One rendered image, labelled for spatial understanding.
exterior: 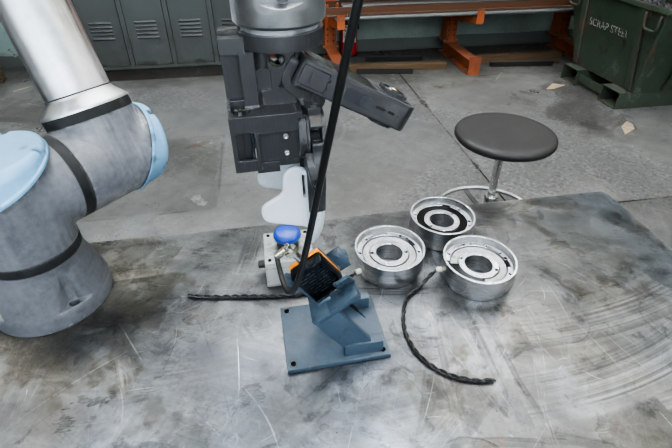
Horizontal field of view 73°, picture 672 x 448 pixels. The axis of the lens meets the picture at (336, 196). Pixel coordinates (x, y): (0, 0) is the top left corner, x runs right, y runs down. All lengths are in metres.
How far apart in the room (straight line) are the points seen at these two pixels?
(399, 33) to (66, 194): 4.11
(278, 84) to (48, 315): 0.45
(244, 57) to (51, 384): 0.46
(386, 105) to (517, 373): 0.37
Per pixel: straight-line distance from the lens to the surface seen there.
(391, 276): 0.66
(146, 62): 4.00
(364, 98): 0.40
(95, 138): 0.67
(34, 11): 0.69
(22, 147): 0.65
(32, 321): 0.71
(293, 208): 0.44
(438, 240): 0.73
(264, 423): 0.56
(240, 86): 0.41
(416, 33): 4.62
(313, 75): 0.38
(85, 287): 0.71
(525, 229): 0.84
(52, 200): 0.65
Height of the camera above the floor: 1.28
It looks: 34 degrees down
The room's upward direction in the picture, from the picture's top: straight up
